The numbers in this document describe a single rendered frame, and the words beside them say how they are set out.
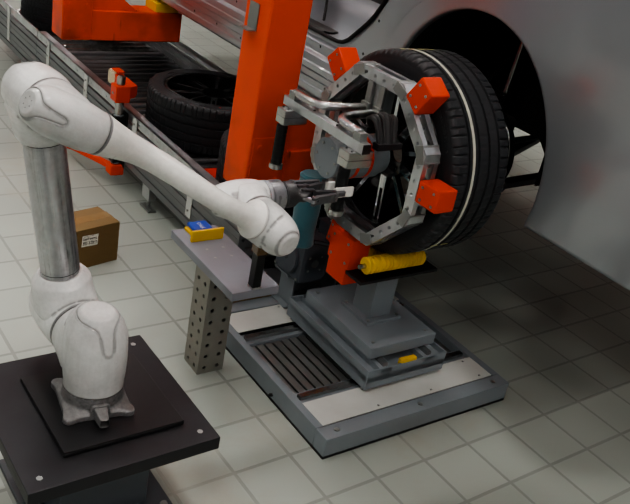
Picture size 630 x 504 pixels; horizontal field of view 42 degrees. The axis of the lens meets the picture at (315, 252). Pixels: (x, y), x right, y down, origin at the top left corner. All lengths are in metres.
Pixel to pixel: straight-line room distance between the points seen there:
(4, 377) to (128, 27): 2.77
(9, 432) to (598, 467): 1.90
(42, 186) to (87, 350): 0.41
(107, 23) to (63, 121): 2.89
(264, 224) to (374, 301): 0.98
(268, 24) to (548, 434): 1.71
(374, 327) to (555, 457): 0.75
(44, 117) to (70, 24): 2.81
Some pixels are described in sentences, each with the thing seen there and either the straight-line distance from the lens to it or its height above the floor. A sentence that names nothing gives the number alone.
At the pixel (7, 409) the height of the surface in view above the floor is 0.30.
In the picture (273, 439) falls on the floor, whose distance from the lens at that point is 2.70.
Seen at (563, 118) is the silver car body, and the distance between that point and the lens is 2.57.
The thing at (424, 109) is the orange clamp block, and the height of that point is 1.07.
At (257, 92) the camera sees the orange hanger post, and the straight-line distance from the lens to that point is 2.87.
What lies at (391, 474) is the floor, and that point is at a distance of 2.69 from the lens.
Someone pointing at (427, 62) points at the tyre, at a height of 1.17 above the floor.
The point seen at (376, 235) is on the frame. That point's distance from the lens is 2.62.
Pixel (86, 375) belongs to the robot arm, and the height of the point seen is 0.45.
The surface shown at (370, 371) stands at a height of 0.17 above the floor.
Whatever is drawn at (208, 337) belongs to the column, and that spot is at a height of 0.15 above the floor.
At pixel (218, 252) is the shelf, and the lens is 2.74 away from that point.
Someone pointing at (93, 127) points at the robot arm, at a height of 1.08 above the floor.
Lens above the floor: 1.73
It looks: 27 degrees down
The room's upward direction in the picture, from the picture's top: 12 degrees clockwise
